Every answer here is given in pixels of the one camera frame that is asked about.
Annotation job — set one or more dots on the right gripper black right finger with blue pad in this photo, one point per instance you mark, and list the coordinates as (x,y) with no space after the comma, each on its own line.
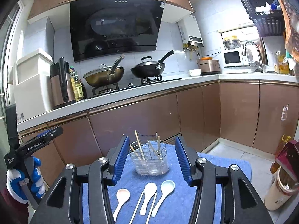
(240,202)

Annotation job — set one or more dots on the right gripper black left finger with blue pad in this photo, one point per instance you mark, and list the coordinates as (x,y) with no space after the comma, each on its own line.
(63,201)

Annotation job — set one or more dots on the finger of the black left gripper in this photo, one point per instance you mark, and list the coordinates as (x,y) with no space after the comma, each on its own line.
(47,136)

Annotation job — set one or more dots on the pink ceramic spoon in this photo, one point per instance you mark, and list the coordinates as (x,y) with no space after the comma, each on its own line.
(123,195)

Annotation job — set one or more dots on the bamboo chopstick long curved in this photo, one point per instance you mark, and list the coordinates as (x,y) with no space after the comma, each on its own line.
(136,208)

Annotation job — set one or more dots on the light blue ceramic spoon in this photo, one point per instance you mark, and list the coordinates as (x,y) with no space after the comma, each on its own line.
(167,187)

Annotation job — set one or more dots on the chrome kitchen faucet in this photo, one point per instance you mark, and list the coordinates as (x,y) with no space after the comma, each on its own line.
(253,58)

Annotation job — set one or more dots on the blue white gloved hand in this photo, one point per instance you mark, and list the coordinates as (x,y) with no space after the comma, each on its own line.
(14,176)

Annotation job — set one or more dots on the copper electric kettle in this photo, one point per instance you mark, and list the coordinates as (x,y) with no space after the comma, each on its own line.
(62,90)

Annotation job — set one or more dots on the beige bucket on floor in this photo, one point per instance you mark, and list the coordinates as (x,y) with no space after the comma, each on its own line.
(281,190)

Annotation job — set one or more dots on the oil bottle on floor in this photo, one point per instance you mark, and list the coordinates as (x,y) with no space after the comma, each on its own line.
(275,165)

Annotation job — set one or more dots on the white storage box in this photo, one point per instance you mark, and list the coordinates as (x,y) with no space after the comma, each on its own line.
(32,87)

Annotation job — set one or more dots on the oil bottle on counter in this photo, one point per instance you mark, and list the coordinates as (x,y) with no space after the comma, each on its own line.
(76,84)

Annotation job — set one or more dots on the black gas stove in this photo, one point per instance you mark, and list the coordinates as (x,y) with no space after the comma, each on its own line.
(135,83)

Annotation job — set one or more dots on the blue terry towel mat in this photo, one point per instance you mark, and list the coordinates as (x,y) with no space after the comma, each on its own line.
(176,208)

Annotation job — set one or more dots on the brass wok with lid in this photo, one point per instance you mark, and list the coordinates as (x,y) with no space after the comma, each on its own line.
(105,75)

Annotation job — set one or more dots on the white ceramic spoon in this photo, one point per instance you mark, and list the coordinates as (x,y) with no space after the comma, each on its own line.
(149,191)

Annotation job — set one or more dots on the black wok with lid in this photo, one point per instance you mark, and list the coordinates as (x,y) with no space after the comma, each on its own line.
(149,68)

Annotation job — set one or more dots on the black range hood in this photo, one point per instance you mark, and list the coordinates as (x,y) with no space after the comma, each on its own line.
(105,27)

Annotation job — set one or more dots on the white bowl on counter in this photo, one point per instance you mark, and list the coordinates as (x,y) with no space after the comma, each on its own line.
(195,72)

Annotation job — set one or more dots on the rice cooker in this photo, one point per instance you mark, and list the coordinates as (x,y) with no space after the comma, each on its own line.
(209,67)

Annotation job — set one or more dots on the yellow oil bottle by sink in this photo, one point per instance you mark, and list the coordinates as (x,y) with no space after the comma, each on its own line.
(281,65)

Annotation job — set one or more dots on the white microwave oven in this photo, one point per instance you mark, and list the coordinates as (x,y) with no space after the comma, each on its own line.
(234,58)

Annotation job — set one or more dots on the steel bowl on microwave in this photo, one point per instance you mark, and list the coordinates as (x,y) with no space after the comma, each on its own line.
(232,42)

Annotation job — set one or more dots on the white water heater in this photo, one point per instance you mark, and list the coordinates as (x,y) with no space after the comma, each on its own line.
(190,33)

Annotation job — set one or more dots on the black dish rack shelf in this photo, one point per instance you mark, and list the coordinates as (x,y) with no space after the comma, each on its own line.
(266,16)

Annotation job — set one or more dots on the clear wire utensil holder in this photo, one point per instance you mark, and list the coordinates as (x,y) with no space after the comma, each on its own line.
(151,165)

